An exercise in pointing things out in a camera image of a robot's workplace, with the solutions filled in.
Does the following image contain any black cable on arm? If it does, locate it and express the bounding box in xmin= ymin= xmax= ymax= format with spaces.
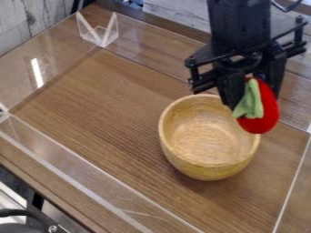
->
xmin=270 ymin=0 xmax=305 ymax=14

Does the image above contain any red felt strawberry toy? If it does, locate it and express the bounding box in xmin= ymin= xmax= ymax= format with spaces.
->
xmin=234 ymin=77 xmax=279 ymax=134

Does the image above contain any clear acrylic tray enclosure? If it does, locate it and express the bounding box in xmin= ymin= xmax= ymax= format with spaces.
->
xmin=0 ymin=18 xmax=307 ymax=233

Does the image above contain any light wooden bowl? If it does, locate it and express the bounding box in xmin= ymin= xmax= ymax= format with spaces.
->
xmin=158 ymin=94 xmax=261 ymax=180

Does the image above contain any black table leg bracket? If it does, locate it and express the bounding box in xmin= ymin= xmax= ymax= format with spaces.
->
xmin=27 ymin=191 xmax=70 ymax=233

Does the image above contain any black cable under table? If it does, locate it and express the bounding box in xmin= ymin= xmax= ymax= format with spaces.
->
xmin=0 ymin=208 xmax=34 ymax=226

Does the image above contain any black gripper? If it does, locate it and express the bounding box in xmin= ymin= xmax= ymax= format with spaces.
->
xmin=185 ymin=0 xmax=307 ymax=110

